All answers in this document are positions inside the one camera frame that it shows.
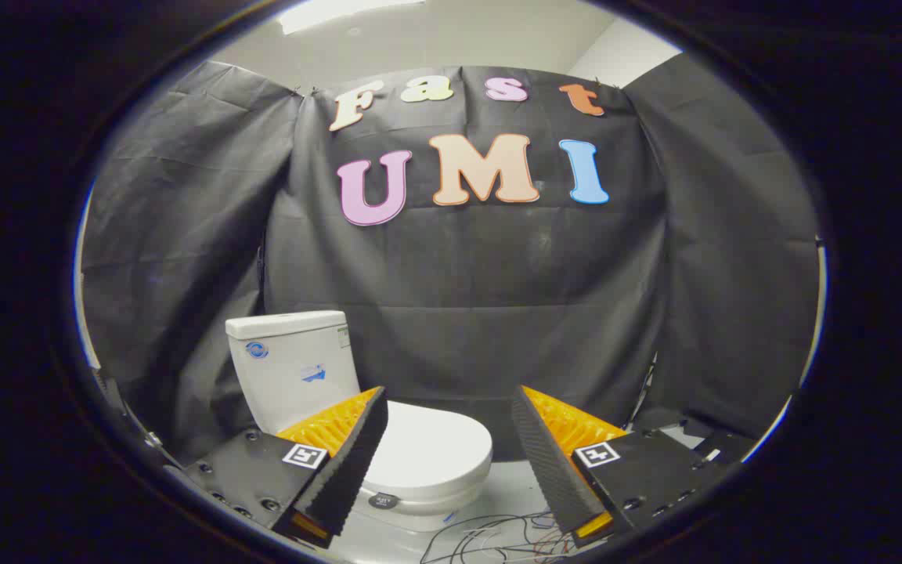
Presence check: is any tangle of floor cables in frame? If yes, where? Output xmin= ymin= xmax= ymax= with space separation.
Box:
xmin=420 ymin=512 xmax=581 ymax=564

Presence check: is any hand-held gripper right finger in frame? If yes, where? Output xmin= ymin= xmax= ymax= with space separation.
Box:
xmin=511 ymin=385 xmax=734 ymax=549

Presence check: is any white toilet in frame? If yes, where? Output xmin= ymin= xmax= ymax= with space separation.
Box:
xmin=225 ymin=311 xmax=493 ymax=534

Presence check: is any black backdrop cloth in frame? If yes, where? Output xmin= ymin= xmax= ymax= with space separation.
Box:
xmin=79 ymin=61 xmax=821 ymax=465

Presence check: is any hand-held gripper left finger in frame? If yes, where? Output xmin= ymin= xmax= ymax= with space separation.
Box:
xmin=185 ymin=385 xmax=390 ymax=549

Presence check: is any white toilet lid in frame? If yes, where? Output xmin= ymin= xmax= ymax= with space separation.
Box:
xmin=359 ymin=400 xmax=493 ymax=512

